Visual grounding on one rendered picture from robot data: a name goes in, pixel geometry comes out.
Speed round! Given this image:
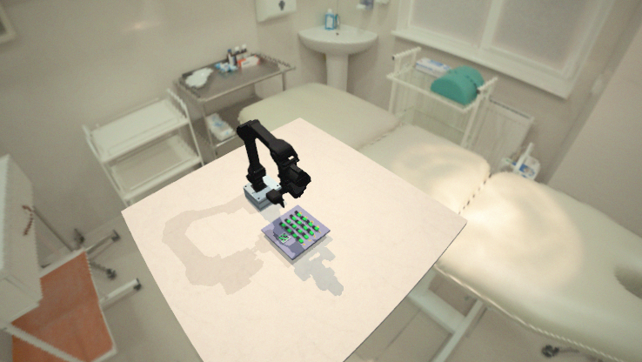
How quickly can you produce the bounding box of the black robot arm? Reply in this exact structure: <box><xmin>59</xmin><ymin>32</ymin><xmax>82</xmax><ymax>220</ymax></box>
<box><xmin>237</xmin><ymin>119</ymin><xmax>309</xmax><ymax>199</ymax></box>

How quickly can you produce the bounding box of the grey switch panel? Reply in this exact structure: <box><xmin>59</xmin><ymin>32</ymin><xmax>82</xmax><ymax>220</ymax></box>
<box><xmin>261</xmin><ymin>204</ymin><xmax>331</xmax><ymax>260</ymax></box>

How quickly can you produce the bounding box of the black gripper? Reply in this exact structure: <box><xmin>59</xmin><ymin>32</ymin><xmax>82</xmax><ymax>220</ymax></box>
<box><xmin>266</xmin><ymin>174</ymin><xmax>311</xmax><ymax>208</ymax></box>

